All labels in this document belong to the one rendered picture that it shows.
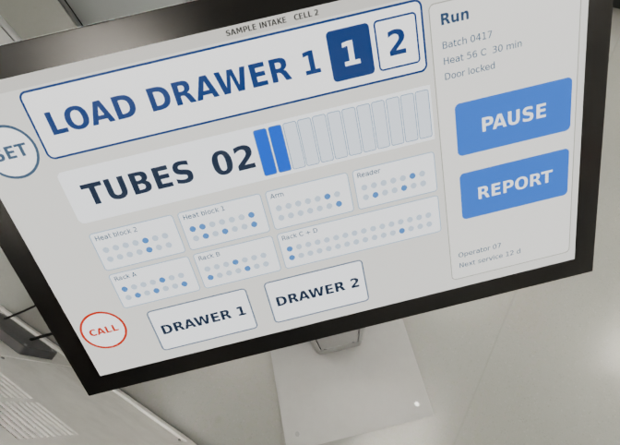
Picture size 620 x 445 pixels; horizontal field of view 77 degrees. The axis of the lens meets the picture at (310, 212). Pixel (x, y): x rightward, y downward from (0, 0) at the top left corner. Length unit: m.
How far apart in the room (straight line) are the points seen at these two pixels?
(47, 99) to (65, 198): 0.08
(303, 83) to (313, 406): 1.13
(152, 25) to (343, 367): 1.16
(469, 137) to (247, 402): 1.19
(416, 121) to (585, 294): 1.33
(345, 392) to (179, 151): 1.10
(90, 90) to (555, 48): 0.36
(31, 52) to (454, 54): 0.31
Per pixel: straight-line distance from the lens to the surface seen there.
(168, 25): 0.32
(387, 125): 0.33
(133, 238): 0.36
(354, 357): 1.33
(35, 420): 1.00
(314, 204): 0.33
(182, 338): 0.41
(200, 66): 0.31
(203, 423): 1.44
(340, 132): 0.32
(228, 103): 0.31
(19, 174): 0.37
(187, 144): 0.32
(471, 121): 0.35
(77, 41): 0.34
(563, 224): 0.44
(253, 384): 1.40
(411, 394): 1.34
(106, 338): 0.42
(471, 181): 0.37
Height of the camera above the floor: 1.36
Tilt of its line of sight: 62 degrees down
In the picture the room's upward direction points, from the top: 12 degrees counter-clockwise
